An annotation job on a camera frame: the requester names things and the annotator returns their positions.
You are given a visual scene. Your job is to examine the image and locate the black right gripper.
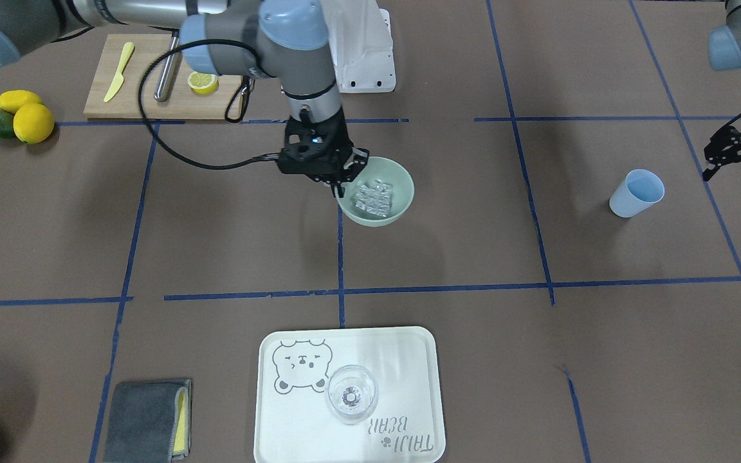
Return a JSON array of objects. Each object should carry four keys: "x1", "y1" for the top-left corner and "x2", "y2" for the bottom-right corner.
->
[{"x1": 277, "y1": 109, "x2": 371, "y2": 199}]

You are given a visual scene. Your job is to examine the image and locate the clear ice cubes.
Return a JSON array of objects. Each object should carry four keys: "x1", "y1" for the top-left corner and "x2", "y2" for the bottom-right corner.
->
[{"x1": 353, "y1": 179, "x2": 393, "y2": 219}]

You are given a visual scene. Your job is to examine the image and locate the green bowl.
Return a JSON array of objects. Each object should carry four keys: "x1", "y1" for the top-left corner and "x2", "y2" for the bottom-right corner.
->
[{"x1": 336, "y1": 156, "x2": 415, "y2": 228}]

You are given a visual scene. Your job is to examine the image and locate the light blue cup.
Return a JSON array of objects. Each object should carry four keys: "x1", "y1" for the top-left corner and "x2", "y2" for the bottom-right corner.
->
[{"x1": 608, "y1": 169, "x2": 665, "y2": 219}]

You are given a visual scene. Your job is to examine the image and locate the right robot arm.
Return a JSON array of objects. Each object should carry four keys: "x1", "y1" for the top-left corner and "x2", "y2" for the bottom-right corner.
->
[{"x1": 0, "y1": 1, "x2": 369, "y2": 197}]

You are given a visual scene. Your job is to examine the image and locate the half lemon slice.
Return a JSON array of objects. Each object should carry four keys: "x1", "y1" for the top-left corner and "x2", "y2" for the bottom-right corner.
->
[{"x1": 187, "y1": 71, "x2": 219, "y2": 96}]

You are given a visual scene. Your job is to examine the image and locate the steel muddler black cap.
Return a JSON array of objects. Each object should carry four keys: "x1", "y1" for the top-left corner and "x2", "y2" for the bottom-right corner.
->
[{"x1": 153, "y1": 53, "x2": 181, "y2": 103}]

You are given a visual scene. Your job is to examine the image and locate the clear glass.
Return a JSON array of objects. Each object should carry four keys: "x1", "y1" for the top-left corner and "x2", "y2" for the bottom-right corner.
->
[{"x1": 326, "y1": 365, "x2": 380, "y2": 426}]

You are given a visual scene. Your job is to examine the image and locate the wooden cutting board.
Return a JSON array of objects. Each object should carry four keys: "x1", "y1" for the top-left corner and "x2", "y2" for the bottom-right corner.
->
[{"x1": 84, "y1": 34, "x2": 246, "y2": 121}]

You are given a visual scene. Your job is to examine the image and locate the yellow plastic knife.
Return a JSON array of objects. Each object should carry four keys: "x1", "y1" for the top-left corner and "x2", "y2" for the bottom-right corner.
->
[{"x1": 102, "y1": 42, "x2": 135, "y2": 103}]

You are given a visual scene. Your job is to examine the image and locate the cream bear tray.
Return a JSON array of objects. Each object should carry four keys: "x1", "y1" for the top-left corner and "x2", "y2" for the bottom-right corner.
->
[{"x1": 253, "y1": 326, "x2": 445, "y2": 462}]

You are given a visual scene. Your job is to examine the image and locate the yellow lemon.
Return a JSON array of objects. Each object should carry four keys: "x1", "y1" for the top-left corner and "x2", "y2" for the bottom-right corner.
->
[{"x1": 13, "y1": 103, "x2": 55, "y2": 145}]

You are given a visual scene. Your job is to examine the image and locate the grey yellow cloth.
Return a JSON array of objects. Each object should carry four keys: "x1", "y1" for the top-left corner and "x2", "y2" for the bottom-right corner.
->
[{"x1": 103, "y1": 378, "x2": 193, "y2": 462}]

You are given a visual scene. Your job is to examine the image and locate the yellow mango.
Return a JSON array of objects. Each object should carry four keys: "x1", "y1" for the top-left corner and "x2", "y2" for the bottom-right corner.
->
[{"x1": 0, "y1": 89, "x2": 44, "y2": 114}]

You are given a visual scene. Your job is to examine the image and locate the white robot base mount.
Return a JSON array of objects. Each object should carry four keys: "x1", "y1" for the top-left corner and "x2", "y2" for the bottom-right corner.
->
[{"x1": 321, "y1": 1, "x2": 397, "y2": 94}]

